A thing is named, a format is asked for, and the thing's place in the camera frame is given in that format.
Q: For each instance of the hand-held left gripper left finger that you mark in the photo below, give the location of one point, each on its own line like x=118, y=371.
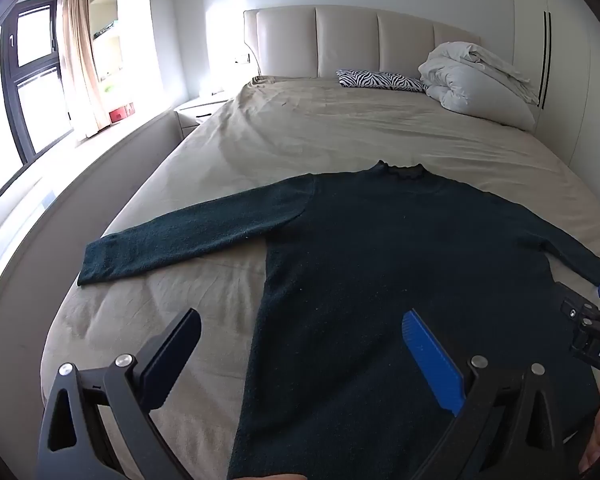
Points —
x=172, y=355

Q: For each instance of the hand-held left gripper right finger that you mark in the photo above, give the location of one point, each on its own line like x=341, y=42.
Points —
x=432, y=365

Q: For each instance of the dark teal knit sweater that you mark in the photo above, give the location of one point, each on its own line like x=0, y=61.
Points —
x=380, y=270

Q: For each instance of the white built-in wardrobe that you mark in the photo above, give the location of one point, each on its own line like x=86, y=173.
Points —
x=570, y=60

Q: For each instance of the red box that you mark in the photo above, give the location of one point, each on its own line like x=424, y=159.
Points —
x=121, y=112

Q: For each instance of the white nightstand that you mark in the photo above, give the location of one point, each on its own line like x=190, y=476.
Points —
x=200, y=107

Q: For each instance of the white bundled duvet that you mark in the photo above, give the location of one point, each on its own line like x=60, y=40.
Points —
x=470, y=85

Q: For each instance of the bed with beige sheet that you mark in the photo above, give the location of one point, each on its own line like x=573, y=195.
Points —
x=330, y=125

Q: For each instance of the zebra print pillow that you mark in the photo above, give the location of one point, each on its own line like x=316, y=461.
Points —
x=380, y=80

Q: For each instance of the beige curtain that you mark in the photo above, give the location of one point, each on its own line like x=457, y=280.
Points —
x=80, y=60

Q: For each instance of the dark framed window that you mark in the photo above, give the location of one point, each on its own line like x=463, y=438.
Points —
x=30, y=75

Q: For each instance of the cream padded headboard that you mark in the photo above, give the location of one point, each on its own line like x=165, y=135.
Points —
x=345, y=40

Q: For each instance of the white wall shelves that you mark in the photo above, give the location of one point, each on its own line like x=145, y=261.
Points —
x=107, y=35

